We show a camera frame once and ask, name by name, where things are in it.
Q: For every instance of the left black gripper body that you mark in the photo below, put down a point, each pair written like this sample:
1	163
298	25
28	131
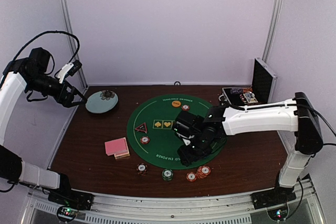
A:
56	94

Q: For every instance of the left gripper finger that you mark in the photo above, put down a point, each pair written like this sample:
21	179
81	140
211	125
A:
77	103
77	94

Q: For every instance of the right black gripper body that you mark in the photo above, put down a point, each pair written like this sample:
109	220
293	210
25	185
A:
196	153

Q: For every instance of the orange chip stack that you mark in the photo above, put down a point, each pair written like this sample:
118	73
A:
203	171

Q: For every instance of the red chips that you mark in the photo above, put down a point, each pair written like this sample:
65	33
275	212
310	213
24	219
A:
191	176
185	107
144	140

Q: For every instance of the orange big blind button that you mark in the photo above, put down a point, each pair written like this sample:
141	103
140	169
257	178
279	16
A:
176	103

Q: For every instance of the triangular black red dealer button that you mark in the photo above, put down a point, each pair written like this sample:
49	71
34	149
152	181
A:
142	128

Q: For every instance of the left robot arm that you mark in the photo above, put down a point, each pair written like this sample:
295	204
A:
26	76

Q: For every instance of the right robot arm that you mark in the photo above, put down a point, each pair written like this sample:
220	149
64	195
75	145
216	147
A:
297	115

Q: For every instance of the light blue flower plate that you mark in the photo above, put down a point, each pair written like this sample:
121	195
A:
102	101

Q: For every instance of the round green poker mat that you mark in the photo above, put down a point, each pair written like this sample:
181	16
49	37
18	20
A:
159	115

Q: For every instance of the black white chip stack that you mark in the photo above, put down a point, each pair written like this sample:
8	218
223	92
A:
142	169

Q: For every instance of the red playing card deck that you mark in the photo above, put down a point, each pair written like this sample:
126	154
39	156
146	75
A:
116	147

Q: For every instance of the playing card box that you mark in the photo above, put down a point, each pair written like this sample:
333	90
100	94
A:
121	155

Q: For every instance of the aluminium poker chip case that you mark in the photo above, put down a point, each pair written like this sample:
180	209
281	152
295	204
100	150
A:
260	91

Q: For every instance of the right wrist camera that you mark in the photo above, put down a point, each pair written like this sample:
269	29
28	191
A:
186	142

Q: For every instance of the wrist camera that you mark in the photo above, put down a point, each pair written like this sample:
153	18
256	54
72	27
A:
186	142
68	69

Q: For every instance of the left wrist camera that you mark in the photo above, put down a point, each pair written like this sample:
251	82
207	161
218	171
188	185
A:
68	69

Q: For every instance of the aluminium front rail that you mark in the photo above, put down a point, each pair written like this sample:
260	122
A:
234	208

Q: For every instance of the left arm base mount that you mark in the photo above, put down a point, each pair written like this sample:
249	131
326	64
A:
75	199

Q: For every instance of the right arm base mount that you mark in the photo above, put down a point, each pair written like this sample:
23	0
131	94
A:
273	197

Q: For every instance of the left aluminium frame post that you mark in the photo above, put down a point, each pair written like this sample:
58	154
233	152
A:
68	28

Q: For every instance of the aluminium frame post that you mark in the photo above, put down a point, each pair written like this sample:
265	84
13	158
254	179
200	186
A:
272	29
68	28

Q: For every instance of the right aluminium frame post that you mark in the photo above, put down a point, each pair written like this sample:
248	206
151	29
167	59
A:
272	29

